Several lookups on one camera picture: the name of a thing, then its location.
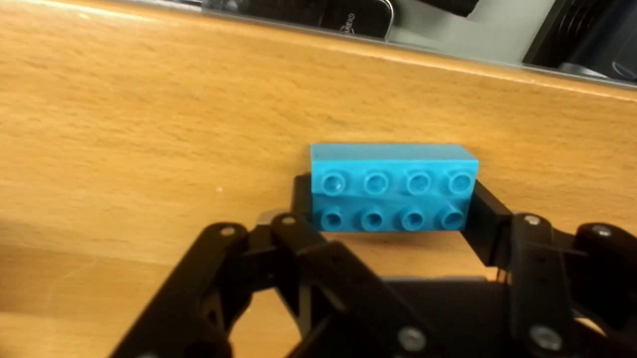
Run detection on blue toy brick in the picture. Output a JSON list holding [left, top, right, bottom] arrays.
[[309, 142, 482, 235]]

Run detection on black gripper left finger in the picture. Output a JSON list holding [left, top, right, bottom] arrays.
[[108, 174, 442, 358]]

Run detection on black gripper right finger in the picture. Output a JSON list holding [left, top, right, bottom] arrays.
[[464, 182, 637, 358]]

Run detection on black flat bar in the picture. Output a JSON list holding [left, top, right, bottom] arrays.
[[416, 0, 482, 20]]

